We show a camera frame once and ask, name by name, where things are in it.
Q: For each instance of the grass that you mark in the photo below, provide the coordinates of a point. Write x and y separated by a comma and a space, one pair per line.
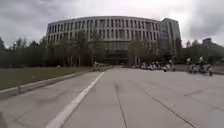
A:
26, 76

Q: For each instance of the row of parked scooters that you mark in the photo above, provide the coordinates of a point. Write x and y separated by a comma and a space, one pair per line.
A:
153, 66

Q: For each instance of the group of parked scooters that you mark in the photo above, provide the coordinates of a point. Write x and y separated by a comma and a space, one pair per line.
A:
200, 68

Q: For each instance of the grey kerb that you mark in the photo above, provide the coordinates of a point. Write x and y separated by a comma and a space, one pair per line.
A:
33, 85

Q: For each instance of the row of dark trees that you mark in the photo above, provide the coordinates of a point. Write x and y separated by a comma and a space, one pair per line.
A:
196, 51
33, 55

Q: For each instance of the parked bicycle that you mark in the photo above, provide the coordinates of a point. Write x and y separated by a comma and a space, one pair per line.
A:
97, 66

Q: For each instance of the grey concrete paved ground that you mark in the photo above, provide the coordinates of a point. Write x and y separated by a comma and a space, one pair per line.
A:
140, 100

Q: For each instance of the curved grey multistorey building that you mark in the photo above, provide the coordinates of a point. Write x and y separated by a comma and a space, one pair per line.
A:
116, 26

